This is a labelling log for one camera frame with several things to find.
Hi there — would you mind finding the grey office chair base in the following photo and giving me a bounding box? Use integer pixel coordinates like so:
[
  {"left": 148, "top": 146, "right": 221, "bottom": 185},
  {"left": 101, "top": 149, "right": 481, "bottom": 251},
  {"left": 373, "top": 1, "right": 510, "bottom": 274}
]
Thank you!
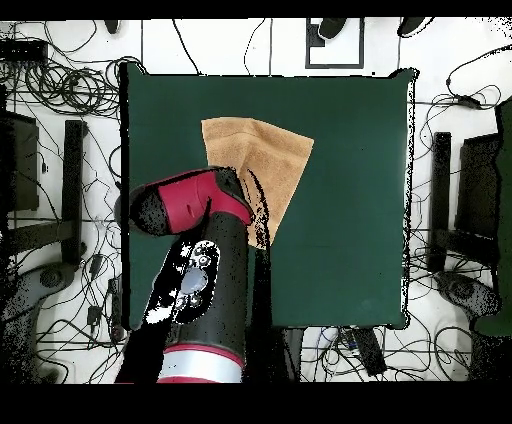
[
  {"left": 435, "top": 269, "right": 503, "bottom": 321},
  {"left": 0, "top": 261, "right": 79, "bottom": 384}
]

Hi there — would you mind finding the black stand frame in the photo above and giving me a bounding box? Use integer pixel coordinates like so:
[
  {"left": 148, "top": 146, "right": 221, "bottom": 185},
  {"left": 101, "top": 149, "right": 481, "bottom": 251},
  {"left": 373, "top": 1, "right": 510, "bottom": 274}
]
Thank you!
[
  {"left": 426, "top": 131, "right": 499, "bottom": 275},
  {"left": 5, "top": 119, "right": 88, "bottom": 267}
]

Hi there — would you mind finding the black equipment box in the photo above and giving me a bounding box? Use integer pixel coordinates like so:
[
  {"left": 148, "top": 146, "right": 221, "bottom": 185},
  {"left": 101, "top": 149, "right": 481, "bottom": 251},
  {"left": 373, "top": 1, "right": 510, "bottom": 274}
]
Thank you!
[
  {"left": 0, "top": 109, "right": 40, "bottom": 213},
  {"left": 454, "top": 133, "right": 503, "bottom": 241}
]

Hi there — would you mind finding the green hanging cloth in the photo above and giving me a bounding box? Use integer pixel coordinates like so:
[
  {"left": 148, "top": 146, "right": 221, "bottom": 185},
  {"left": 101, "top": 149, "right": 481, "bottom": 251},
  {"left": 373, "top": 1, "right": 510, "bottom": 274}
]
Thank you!
[{"left": 473, "top": 97, "right": 512, "bottom": 337}]

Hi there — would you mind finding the coiled black cable bundle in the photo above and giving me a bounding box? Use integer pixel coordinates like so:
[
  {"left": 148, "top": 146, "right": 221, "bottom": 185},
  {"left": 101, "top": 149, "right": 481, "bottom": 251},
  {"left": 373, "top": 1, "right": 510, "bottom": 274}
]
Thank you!
[{"left": 23, "top": 55, "right": 145, "bottom": 119}]

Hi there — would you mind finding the tan terry towel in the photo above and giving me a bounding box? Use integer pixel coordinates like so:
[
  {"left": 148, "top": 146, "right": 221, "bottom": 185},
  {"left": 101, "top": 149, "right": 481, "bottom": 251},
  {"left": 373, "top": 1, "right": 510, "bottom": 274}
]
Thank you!
[{"left": 200, "top": 116, "right": 315, "bottom": 250}]

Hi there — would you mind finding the flat black box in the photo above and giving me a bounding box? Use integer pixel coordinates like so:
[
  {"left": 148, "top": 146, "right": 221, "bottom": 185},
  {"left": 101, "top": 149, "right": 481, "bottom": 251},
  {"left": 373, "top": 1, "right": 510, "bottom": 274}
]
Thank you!
[{"left": 0, "top": 38, "right": 49, "bottom": 63}]

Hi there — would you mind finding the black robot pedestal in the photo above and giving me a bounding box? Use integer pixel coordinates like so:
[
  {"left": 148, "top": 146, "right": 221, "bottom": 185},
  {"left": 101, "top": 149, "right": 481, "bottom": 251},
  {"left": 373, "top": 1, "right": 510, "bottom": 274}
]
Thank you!
[{"left": 271, "top": 325, "right": 305, "bottom": 383}]

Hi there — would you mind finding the dark green table cloth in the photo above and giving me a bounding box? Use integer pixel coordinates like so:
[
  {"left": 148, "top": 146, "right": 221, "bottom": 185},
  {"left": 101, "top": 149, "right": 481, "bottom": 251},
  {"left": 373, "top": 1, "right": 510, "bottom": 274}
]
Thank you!
[{"left": 119, "top": 61, "right": 419, "bottom": 331}]

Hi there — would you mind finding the black power strip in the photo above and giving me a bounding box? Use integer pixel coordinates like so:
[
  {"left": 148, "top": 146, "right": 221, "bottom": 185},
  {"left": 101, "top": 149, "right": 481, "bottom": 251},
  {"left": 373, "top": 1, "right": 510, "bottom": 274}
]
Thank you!
[
  {"left": 353, "top": 326, "right": 388, "bottom": 377},
  {"left": 107, "top": 275, "right": 123, "bottom": 341}
]

